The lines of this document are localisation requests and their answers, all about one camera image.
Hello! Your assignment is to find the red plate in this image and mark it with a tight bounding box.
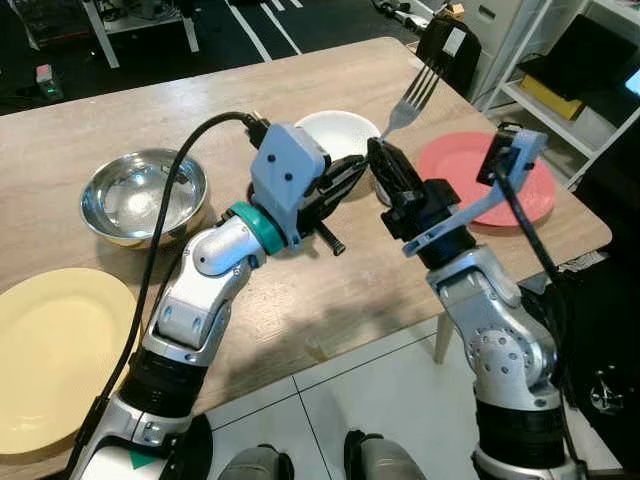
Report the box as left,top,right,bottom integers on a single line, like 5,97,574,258
413,130,557,228

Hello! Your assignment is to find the silver metal fork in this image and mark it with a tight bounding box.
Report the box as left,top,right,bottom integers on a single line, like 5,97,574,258
380,62,443,141

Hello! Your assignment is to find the white bowl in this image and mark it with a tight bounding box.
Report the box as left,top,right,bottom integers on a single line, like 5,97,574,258
293,110,383,166

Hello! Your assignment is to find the grey right robot leg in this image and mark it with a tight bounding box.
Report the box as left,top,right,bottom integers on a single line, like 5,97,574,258
343,430,431,480

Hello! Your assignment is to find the yellow plate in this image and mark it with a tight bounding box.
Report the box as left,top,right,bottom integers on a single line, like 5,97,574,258
0,267,138,456

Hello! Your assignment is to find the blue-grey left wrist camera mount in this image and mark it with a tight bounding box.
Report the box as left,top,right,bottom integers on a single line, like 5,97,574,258
248,122,331,249

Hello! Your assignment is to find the white workshop table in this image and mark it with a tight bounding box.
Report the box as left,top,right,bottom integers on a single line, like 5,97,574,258
80,0,201,69

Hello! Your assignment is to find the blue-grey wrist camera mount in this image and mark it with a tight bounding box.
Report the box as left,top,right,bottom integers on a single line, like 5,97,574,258
403,125,549,259
248,122,331,249

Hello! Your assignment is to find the small device with green light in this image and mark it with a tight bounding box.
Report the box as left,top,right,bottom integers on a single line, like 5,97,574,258
33,62,61,101

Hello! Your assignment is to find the yellow box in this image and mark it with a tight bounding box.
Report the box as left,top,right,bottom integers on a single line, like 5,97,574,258
520,75,586,123

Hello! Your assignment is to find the white shelf rack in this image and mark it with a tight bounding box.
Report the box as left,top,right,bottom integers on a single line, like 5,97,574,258
470,0,640,191

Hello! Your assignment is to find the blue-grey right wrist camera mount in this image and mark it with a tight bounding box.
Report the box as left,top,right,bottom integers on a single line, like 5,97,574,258
403,125,549,259

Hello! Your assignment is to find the stainless steel bowl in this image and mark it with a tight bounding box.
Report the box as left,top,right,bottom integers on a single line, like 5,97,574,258
80,148,211,249

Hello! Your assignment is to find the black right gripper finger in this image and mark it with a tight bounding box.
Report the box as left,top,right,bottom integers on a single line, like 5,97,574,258
385,142,429,201
366,138,406,206

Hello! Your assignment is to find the black case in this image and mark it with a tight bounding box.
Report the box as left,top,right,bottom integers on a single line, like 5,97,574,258
520,15,640,101

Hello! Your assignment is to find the black robot torso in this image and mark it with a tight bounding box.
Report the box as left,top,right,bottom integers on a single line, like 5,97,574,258
130,410,216,480

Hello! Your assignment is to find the black wheeled stand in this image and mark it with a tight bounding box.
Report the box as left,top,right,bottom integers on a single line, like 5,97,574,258
545,130,640,471

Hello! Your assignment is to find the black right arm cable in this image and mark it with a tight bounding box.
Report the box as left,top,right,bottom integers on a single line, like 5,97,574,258
492,165,591,480

